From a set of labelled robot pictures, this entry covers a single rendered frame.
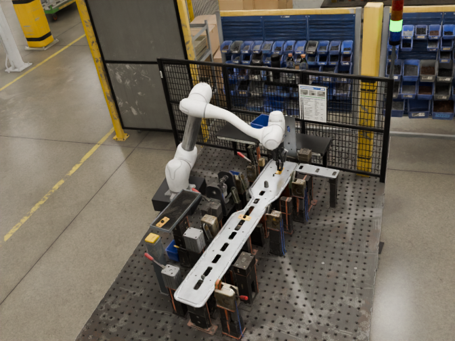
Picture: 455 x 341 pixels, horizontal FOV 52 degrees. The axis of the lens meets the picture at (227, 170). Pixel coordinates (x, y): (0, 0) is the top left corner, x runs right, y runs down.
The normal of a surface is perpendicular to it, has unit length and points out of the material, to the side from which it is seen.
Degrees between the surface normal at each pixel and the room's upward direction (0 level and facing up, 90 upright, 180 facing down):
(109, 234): 0
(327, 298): 0
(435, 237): 0
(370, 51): 93
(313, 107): 90
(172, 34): 91
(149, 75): 89
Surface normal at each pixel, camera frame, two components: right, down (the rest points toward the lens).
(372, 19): -0.46, 0.56
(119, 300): -0.12, -0.81
